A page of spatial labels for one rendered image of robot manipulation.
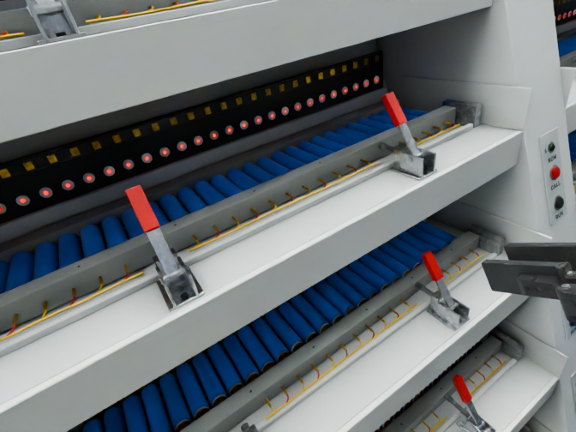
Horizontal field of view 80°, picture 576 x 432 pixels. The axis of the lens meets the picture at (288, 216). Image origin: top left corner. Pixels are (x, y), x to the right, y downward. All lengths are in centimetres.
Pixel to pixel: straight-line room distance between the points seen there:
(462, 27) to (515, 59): 8
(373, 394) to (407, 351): 7
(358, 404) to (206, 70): 34
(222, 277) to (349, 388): 20
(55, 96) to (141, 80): 5
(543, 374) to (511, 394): 7
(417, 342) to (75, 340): 34
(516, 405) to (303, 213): 44
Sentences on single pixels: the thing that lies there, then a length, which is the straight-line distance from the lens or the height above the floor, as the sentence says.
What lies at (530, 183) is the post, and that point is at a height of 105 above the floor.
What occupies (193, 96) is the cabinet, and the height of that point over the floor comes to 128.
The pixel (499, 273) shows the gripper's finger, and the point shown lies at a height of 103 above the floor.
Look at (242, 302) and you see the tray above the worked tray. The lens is 29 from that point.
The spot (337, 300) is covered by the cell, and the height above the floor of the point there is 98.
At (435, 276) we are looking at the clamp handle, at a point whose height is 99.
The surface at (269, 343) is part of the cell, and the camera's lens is 43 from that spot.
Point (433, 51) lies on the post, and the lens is 56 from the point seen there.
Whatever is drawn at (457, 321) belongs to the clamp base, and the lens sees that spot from 46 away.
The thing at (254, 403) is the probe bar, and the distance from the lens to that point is 40.
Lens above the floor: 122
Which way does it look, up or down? 15 degrees down
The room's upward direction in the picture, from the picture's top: 19 degrees counter-clockwise
